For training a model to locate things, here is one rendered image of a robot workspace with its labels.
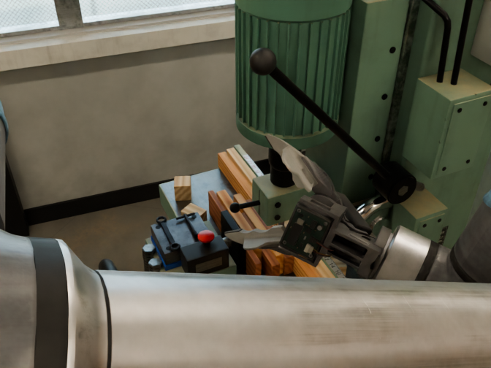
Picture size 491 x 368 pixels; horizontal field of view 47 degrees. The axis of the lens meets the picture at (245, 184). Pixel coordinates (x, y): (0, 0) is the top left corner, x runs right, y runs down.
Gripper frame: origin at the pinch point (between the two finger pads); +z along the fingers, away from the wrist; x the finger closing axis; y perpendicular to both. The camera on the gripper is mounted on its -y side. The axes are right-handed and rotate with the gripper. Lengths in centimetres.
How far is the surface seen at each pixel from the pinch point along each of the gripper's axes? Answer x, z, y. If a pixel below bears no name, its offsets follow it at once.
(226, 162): 12, 18, -52
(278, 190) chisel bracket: 5.9, 0.1, -26.6
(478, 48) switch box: -29.7, -20.3, -26.2
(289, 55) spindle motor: -17.8, 3.4, -8.7
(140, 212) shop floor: 79, 78, -157
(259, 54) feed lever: -16.9, 3.9, 3.5
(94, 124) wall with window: 44, 102, -134
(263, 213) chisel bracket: 11.3, 1.1, -27.3
